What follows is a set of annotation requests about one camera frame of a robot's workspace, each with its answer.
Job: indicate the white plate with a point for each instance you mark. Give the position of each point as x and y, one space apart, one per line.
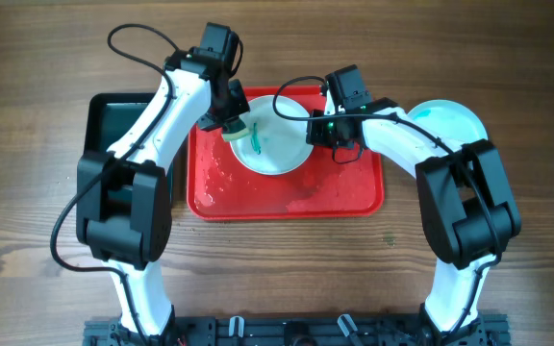
275 145

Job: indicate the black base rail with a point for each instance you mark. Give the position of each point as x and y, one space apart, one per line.
389 329

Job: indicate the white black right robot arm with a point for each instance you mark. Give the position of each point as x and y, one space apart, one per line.
468 210

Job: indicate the green yellow sponge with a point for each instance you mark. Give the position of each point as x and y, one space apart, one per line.
234 129

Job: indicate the black plastic basin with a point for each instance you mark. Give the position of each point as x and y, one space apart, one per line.
110 117

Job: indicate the light blue plate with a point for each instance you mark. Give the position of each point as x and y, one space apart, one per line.
449 118

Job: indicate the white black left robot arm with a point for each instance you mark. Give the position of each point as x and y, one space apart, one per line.
129 241

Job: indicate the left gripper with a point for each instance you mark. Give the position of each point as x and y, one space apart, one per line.
239 105

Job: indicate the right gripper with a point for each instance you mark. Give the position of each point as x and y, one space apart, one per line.
314 135

